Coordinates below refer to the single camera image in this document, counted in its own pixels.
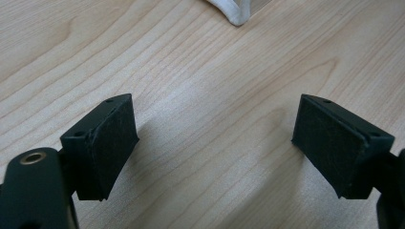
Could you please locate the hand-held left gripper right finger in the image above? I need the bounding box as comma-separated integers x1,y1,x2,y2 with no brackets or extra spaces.
290,94,395,200

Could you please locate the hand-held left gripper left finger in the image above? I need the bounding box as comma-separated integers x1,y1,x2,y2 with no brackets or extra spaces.
56,93,140,202

